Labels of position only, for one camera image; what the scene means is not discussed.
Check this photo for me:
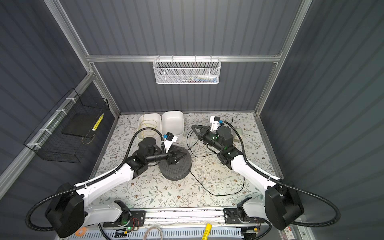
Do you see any black wire wall basket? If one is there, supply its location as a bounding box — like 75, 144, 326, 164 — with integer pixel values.
24, 91, 110, 164

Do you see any white wire mesh basket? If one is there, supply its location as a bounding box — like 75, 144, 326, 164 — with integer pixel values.
153, 60, 222, 85

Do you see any white bin with yellow cable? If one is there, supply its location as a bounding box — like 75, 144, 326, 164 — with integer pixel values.
138, 113, 161, 140

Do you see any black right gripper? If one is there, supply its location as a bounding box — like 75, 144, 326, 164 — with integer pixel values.
192, 125, 224, 154

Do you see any white plastic bin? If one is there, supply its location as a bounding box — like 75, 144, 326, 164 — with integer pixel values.
161, 111, 185, 137

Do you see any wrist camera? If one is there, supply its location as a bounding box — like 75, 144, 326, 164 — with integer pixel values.
163, 132, 178, 153
210, 116, 224, 133

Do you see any yellow marker front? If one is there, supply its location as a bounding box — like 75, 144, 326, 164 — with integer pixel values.
202, 224, 212, 240

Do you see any beige cable loop front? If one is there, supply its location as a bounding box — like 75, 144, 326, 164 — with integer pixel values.
143, 226, 164, 240

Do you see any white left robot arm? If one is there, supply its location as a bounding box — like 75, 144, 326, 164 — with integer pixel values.
25, 133, 192, 238

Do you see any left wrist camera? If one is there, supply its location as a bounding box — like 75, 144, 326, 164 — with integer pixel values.
163, 132, 178, 153

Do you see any black cable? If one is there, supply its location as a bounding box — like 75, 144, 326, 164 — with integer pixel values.
185, 130, 246, 197

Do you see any grey perforated cable spool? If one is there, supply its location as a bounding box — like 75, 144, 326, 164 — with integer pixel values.
158, 146, 192, 181

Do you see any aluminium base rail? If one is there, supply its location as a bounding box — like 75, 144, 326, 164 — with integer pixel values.
131, 204, 288, 229

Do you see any black pad in basket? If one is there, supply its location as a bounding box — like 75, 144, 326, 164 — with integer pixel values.
62, 114, 98, 139

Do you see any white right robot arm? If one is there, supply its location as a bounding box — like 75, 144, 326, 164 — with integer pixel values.
192, 121, 341, 230

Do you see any yellow cable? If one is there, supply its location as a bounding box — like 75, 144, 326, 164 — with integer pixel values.
138, 111, 159, 136

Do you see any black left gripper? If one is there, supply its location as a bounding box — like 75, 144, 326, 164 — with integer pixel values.
146, 144, 187, 166

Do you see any yellow marker in basket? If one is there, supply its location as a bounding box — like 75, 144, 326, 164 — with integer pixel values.
92, 114, 104, 132

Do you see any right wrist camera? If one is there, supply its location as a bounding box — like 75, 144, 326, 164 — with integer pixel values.
210, 116, 224, 133

